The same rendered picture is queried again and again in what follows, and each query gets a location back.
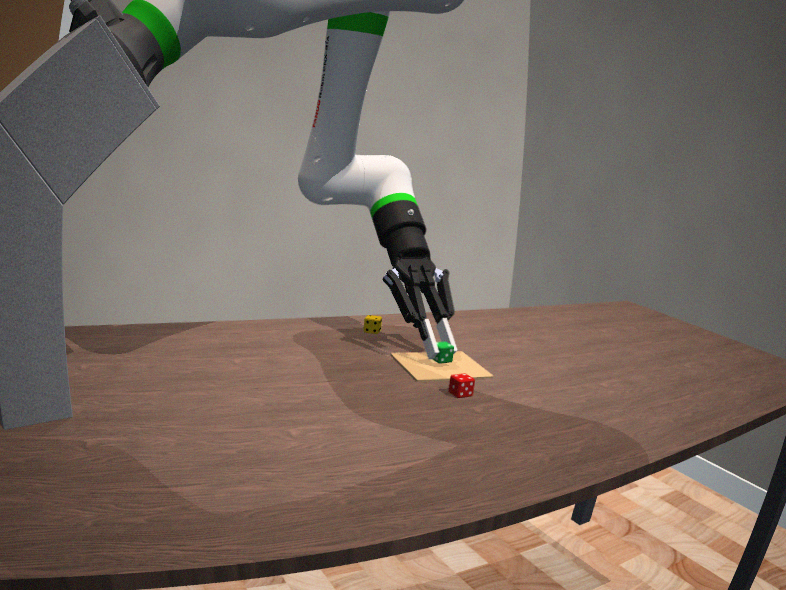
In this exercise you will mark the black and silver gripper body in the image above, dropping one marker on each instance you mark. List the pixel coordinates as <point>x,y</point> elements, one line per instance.
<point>405,246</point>

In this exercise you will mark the tan flat mat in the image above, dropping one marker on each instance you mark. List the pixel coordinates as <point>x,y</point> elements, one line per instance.
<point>424,370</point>

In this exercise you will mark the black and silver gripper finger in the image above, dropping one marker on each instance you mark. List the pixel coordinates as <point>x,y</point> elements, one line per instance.
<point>440,312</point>
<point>412,307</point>

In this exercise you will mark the red die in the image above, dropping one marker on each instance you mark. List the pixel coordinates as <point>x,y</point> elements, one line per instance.
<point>461,385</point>

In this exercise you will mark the green die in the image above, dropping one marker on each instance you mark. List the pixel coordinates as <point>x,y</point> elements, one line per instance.
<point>445,354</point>

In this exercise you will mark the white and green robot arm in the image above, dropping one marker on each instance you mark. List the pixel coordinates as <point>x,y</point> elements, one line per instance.
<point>156,33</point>

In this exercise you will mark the yellow die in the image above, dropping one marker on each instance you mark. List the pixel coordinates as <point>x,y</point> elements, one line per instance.
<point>372,324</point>

